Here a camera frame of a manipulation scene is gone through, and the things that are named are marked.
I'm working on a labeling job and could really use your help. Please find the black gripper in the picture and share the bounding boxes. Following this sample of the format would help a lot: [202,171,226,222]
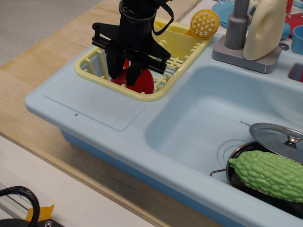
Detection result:
[92,0,171,86]

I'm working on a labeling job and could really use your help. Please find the red plastic cup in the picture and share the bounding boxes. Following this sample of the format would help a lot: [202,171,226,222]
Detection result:
[111,60,154,94]

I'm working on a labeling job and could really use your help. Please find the blue cup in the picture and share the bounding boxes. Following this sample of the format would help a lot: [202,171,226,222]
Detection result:
[291,26,303,55]

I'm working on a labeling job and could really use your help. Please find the yellow dish rack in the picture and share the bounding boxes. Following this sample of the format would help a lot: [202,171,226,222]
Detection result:
[74,22,211,102]

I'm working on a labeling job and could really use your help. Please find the yellow round scrub brush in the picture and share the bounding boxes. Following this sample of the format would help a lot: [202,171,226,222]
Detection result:
[185,9,220,39]

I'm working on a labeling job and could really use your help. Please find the light blue toy sink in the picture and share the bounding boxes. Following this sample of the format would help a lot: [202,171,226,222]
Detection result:
[25,45,303,227]

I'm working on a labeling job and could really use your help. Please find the grey toy faucet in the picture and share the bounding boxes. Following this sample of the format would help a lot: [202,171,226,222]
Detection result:
[212,0,282,74]

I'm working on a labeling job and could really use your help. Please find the blue plate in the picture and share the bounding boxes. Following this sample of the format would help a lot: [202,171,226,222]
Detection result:
[212,0,253,27]

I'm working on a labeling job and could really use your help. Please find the cream plastic bottle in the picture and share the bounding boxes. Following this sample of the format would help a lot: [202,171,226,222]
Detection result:
[243,0,287,61]

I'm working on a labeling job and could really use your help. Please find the blue bowl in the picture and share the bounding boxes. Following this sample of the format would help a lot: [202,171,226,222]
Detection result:
[280,23,291,40]

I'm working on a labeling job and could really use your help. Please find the yellow tape piece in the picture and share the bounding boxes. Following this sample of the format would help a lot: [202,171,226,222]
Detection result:
[25,204,54,222]

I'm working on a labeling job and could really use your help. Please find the green bitter gourd toy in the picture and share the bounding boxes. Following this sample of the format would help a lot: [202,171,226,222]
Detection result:
[228,150,303,203]

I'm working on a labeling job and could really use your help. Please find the red plastic dish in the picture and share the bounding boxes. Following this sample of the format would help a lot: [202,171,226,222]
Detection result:
[285,13,303,36]

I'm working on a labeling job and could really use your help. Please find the steel pot lid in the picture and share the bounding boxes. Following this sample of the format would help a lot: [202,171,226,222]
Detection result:
[249,123,303,163]

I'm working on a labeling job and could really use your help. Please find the black device with screw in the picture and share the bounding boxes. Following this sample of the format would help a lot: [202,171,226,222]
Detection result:
[0,218,62,227]

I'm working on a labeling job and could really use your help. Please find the steel pot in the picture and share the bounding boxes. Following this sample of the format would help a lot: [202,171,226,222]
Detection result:
[210,142,303,219]

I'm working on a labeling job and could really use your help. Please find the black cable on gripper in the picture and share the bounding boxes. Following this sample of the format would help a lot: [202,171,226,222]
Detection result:
[151,0,175,36]

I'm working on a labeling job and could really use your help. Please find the black braided cable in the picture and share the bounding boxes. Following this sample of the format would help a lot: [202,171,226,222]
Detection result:
[0,186,40,227]

